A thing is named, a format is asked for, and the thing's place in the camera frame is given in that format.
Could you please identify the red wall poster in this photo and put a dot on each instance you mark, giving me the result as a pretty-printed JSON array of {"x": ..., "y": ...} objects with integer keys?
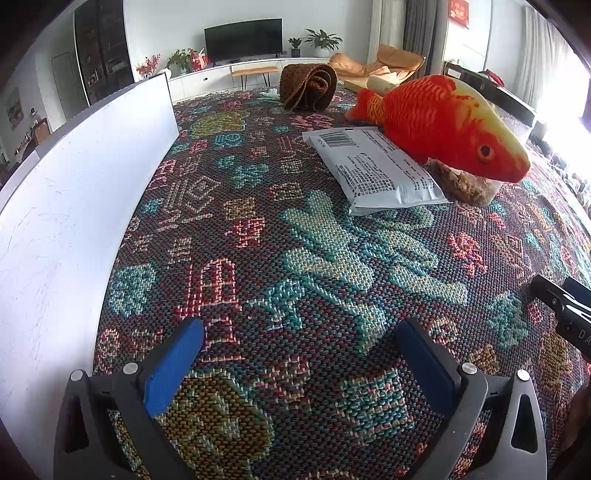
[{"x": 459, "y": 11}]

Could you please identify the orange fish plush toy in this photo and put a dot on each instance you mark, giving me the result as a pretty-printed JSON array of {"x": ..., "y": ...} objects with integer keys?
[{"x": 443, "y": 120}]

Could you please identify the white printed plastic package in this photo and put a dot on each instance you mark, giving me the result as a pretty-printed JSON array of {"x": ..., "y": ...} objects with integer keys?
[{"x": 378, "y": 170}]

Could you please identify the clear jar black lid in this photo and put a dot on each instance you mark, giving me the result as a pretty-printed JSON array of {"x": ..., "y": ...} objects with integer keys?
[{"x": 466, "y": 184}]

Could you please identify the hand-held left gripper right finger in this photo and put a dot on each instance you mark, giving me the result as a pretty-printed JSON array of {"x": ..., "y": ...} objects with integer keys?
[{"x": 427, "y": 364}]

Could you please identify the sheer white curtain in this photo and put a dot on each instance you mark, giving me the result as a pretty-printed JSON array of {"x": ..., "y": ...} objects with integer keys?
[{"x": 554, "y": 60}]

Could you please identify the black flat television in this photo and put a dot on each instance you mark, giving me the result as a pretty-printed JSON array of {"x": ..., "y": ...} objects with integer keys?
[{"x": 244, "y": 39}]

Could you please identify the dark glass display cabinet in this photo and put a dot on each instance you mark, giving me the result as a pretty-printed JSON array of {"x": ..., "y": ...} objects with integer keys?
[{"x": 104, "y": 46}]

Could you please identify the brown woven rolled mat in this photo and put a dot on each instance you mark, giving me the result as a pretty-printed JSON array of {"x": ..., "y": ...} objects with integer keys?
[{"x": 307, "y": 87}]

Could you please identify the small dark potted plant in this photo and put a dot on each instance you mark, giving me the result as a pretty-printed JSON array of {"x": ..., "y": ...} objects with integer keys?
[{"x": 295, "y": 46}]

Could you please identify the red gift box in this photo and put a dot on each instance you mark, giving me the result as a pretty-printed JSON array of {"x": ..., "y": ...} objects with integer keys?
[{"x": 200, "y": 60}]

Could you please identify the black rimmed glass tank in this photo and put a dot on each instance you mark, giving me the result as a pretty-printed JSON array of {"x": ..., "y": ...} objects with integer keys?
[{"x": 503, "y": 99}]

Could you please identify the framed wall picture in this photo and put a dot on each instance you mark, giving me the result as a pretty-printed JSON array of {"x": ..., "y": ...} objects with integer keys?
[{"x": 14, "y": 108}]

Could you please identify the small wooden bench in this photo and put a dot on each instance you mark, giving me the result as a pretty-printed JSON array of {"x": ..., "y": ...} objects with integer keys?
[{"x": 254, "y": 71}]

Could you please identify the grey curtain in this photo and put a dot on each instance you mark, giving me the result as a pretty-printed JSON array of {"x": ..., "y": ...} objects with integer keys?
[{"x": 422, "y": 25}]

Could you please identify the bushy green potted plant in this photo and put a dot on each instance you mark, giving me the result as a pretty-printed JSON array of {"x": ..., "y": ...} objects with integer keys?
[{"x": 180, "y": 60}]

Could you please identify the red flower bouquet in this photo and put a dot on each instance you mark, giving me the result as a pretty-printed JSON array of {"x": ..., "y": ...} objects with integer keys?
[{"x": 148, "y": 67}]

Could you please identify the orange lounge chair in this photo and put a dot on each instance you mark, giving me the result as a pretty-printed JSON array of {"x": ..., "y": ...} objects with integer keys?
[{"x": 383, "y": 62}]

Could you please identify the large leafy potted plant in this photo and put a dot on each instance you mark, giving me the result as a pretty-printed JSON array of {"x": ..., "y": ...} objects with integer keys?
[{"x": 323, "y": 39}]

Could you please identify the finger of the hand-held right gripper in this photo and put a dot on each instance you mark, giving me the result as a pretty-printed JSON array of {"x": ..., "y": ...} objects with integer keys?
[{"x": 549, "y": 290}]

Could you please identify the long white television cabinet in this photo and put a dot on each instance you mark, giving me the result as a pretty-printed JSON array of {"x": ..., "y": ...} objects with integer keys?
[{"x": 217, "y": 76}]

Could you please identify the colourful patterned woven blanket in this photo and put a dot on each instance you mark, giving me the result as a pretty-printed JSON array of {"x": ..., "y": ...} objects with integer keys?
[{"x": 323, "y": 277}]

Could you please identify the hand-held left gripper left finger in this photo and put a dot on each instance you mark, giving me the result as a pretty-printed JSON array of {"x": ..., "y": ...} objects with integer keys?
[{"x": 173, "y": 364}]

